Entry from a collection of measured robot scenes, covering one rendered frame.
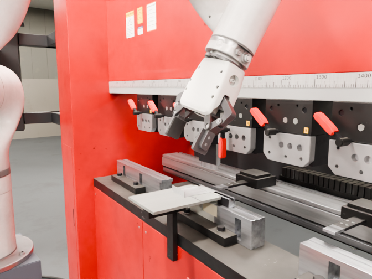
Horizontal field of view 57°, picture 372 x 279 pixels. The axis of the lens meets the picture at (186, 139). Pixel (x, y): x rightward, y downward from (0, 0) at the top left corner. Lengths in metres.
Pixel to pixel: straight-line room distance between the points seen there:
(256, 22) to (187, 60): 0.67
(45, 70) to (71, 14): 8.43
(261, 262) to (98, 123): 1.21
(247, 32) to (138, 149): 1.51
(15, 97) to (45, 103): 9.44
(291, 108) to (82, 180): 1.33
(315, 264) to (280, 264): 0.13
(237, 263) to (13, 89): 0.73
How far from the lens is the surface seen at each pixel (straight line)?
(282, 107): 0.92
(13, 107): 0.84
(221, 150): 1.05
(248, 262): 1.05
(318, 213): 1.24
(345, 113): 0.82
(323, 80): 0.85
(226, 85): 0.58
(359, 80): 0.81
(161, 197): 1.17
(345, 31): 0.83
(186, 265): 1.21
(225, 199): 1.17
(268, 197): 1.37
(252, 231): 1.09
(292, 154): 0.91
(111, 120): 1.95
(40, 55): 10.30
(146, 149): 2.06
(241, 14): 0.61
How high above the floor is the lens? 1.37
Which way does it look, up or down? 9 degrees down
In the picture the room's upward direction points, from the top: straight up
